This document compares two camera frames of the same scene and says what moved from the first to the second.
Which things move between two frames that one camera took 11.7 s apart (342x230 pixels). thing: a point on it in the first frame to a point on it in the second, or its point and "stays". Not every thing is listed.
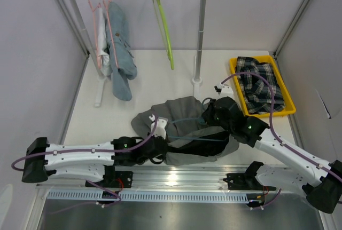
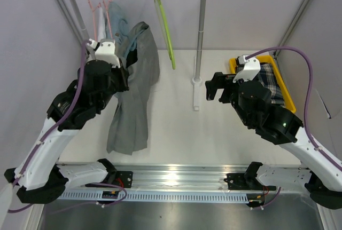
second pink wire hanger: x=109 y=24 stays
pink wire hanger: x=93 y=9 stays
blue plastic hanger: x=196 y=118 to x=133 y=45
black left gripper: x=161 y=157 to x=123 y=76
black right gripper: x=207 y=115 to x=220 y=81
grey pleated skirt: x=190 y=139 to x=129 y=128
